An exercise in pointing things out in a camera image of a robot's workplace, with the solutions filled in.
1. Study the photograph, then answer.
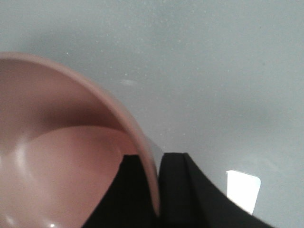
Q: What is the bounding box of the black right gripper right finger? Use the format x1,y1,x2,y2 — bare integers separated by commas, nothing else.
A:
159,153,269,228

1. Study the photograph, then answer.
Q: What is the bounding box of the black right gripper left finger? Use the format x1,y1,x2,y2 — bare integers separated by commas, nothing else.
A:
83,155,156,228

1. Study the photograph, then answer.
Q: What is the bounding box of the pink bowl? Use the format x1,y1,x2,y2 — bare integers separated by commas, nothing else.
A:
0,52,160,228

